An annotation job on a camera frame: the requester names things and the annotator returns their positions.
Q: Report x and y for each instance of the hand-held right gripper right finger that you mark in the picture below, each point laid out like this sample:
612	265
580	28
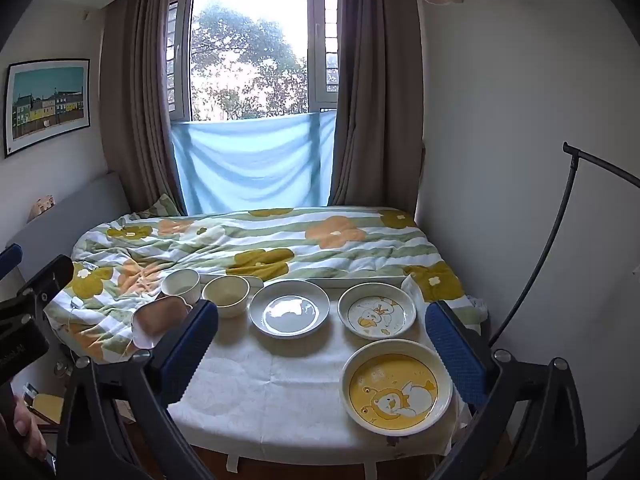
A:
455	355

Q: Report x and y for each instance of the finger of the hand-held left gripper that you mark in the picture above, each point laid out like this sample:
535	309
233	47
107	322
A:
50	277
9	260

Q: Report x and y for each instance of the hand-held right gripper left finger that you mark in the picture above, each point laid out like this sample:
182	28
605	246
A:
192	345

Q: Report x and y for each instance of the cream bowl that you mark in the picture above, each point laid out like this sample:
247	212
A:
226	296

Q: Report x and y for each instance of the white bowl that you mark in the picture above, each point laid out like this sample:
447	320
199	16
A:
180	284

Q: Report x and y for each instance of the yellow bear print plate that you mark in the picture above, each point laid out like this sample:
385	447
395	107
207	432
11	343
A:
395	395

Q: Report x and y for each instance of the white duck print plate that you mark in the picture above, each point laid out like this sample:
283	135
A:
376	311

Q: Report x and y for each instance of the plain white plate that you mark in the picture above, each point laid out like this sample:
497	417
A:
289	309

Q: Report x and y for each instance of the person's left hand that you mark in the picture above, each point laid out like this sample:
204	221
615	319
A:
30	430

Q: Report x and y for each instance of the small plush toy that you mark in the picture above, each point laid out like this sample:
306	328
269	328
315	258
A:
42	206

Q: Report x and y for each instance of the grey headboard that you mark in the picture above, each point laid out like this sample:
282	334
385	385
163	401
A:
75	215

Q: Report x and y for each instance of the yellow flat object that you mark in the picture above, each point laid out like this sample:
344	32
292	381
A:
47	407

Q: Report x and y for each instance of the pale tablecloth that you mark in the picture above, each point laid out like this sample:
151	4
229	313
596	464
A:
280	385

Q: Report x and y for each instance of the floral striped blanket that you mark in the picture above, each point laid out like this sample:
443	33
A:
260	245

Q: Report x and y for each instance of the white bed table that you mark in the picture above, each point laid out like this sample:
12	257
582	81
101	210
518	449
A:
350	282

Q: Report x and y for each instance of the green patterned pillow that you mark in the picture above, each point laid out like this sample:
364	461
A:
162	206

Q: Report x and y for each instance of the black curved stand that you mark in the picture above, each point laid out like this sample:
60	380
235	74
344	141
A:
565	200

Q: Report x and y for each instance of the brown curtain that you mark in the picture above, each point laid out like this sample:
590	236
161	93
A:
137	100
375	85

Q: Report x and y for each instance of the window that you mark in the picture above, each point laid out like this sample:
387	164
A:
245	50

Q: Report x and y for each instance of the framed wall picture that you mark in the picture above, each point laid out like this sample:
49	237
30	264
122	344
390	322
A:
47	105

